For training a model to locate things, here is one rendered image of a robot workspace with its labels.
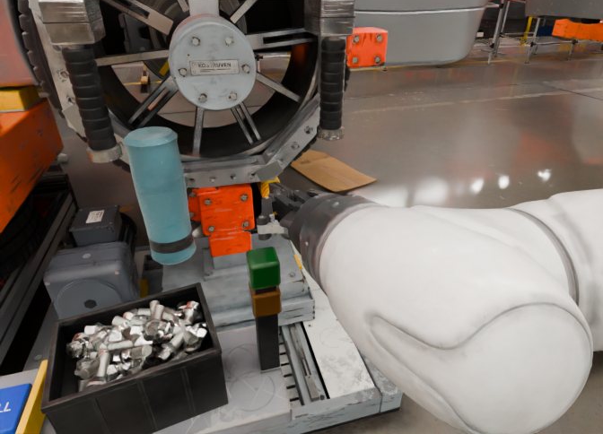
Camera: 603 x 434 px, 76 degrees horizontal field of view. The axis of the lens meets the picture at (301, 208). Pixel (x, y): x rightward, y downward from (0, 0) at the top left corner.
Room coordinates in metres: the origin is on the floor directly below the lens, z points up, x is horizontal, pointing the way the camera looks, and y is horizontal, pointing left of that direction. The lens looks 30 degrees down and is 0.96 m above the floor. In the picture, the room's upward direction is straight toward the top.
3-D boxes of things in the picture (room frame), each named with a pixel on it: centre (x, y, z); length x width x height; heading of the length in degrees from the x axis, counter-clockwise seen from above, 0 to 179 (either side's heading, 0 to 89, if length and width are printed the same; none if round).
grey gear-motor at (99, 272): (0.87, 0.55, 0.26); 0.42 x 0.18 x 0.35; 15
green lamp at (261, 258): (0.40, 0.05, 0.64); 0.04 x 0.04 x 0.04; 15
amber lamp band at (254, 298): (0.40, 0.05, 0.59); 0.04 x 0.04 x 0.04; 15
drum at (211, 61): (0.72, 0.16, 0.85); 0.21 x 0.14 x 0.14; 15
